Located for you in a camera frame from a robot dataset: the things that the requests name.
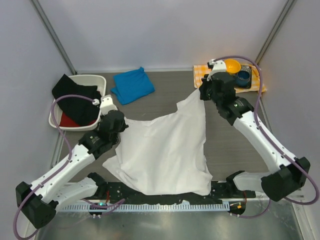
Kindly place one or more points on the yellow bowl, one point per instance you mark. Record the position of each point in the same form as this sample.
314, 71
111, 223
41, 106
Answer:
232, 66

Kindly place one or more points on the white t shirt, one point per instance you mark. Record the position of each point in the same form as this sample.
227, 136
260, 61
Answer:
165, 156

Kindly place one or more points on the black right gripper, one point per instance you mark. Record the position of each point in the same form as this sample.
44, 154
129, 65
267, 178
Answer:
206, 89

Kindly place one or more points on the white plastic bin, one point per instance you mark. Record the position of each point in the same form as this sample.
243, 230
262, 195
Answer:
85, 80

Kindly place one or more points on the blue mug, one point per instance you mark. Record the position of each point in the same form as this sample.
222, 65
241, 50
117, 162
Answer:
242, 79

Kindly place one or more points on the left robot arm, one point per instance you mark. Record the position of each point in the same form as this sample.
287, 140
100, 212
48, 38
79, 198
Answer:
40, 200

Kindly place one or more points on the slotted cable duct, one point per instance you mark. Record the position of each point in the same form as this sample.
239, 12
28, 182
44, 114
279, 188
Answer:
124, 208

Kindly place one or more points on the black t shirt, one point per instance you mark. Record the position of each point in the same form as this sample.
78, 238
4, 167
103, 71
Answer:
75, 107

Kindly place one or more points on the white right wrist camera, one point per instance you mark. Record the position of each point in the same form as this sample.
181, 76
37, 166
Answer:
216, 67

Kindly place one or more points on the yellow checkered cloth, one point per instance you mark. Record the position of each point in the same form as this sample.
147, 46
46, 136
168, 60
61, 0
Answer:
200, 70

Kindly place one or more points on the blue folded t shirt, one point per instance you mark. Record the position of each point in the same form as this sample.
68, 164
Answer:
132, 85

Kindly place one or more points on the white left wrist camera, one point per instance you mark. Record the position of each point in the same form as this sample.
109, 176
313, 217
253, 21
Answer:
105, 104

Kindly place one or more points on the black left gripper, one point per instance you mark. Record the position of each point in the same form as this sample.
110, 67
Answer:
119, 124

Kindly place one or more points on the red t shirt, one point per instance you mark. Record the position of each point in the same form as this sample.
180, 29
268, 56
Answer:
82, 121

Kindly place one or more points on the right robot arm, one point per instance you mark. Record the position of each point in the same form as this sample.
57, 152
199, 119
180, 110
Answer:
284, 174

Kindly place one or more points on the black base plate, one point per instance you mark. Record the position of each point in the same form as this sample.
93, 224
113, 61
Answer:
116, 191

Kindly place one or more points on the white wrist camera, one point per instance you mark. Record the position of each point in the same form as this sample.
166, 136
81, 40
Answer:
216, 67
105, 104

